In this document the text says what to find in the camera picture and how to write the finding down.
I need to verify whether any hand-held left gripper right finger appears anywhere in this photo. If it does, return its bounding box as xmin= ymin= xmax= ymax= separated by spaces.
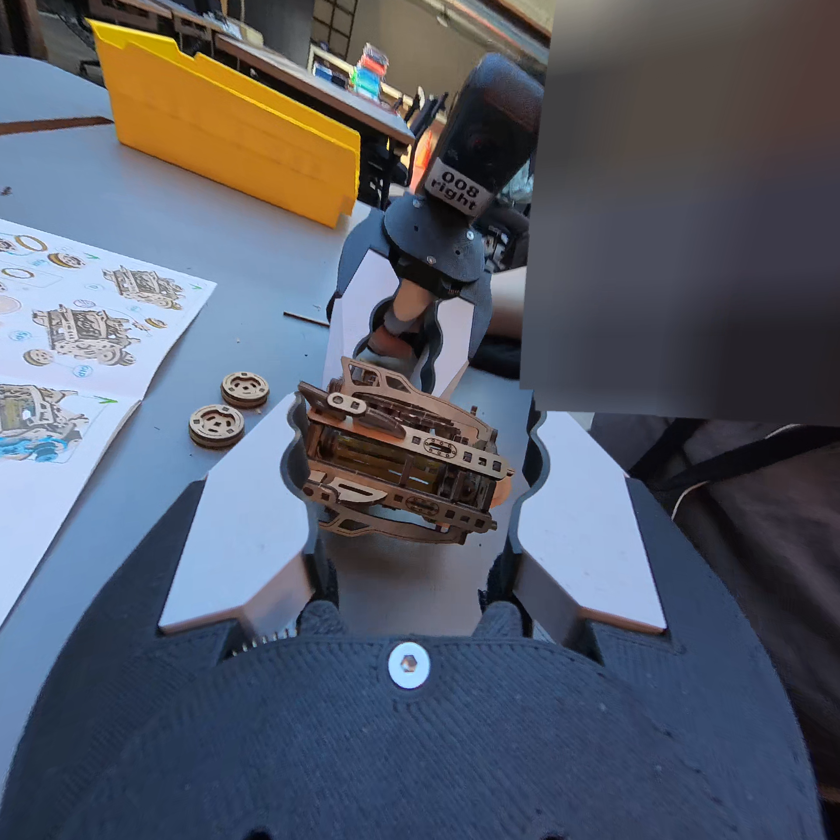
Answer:
xmin=507 ymin=411 xmax=668 ymax=645

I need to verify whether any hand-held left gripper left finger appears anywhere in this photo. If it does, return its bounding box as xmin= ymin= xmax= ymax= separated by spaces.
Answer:
xmin=159 ymin=392 xmax=317 ymax=635

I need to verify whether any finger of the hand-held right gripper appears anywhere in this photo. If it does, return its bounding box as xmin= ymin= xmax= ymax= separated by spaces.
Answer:
xmin=412 ymin=287 xmax=496 ymax=403
xmin=323 ymin=209 xmax=403 ymax=396

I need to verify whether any wooden model vehicle body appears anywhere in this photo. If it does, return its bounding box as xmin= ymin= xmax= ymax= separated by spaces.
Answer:
xmin=281 ymin=356 xmax=517 ymax=547

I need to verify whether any person's right forearm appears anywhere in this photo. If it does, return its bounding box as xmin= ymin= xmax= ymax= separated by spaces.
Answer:
xmin=489 ymin=268 xmax=530 ymax=340

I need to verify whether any round wooden model wheel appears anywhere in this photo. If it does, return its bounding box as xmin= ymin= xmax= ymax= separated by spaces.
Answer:
xmin=220 ymin=371 xmax=270 ymax=410
xmin=188 ymin=404 xmax=247 ymax=450

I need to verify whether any person's right hand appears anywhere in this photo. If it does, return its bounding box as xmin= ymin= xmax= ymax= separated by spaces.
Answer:
xmin=366 ymin=279 xmax=439 ymax=361

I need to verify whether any black cloth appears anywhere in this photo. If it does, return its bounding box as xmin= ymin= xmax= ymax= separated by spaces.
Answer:
xmin=471 ymin=333 xmax=526 ymax=380

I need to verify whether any orange traffic cone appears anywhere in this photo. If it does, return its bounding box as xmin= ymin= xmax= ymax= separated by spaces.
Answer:
xmin=409 ymin=128 xmax=437 ymax=190

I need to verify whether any stack of colourful boxes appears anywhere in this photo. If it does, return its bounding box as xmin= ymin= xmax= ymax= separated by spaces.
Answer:
xmin=350 ymin=42 xmax=390 ymax=102

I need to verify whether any brown background desk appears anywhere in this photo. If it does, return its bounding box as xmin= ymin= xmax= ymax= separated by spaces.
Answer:
xmin=215 ymin=31 xmax=418 ymax=147

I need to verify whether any yellow plastic bin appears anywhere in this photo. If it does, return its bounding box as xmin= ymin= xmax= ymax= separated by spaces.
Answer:
xmin=87 ymin=18 xmax=362 ymax=229

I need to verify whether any printed instruction booklet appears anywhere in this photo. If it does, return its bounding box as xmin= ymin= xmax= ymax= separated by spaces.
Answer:
xmin=0 ymin=218 xmax=218 ymax=627

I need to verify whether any white cable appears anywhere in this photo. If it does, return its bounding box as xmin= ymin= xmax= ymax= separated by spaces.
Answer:
xmin=668 ymin=423 xmax=805 ymax=521

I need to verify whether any black strap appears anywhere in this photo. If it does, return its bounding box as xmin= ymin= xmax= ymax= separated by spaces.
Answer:
xmin=629 ymin=420 xmax=840 ymax=494

